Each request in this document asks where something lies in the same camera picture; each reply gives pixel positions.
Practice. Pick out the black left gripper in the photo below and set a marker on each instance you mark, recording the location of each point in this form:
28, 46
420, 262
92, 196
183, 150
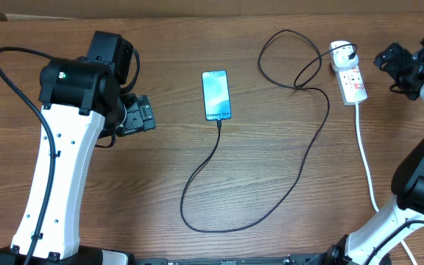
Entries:
141, 115

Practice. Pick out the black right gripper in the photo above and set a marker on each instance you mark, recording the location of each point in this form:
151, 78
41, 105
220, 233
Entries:
400, 55

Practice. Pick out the black Samsung Galaxy smartphone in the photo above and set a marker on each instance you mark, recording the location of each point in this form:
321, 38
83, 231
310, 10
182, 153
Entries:
216, 95

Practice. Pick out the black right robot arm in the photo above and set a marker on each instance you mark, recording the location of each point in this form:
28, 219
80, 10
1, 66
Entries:
404, 212

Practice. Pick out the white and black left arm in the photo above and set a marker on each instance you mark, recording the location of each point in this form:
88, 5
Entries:
80, 101

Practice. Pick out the white power strip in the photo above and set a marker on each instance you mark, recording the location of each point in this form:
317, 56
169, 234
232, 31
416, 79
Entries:
351, 86

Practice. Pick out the white USB wall charger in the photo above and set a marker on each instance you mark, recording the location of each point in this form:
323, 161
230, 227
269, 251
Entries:
343, 55

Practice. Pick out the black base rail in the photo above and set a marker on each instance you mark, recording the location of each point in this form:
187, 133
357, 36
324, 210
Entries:
294, 259

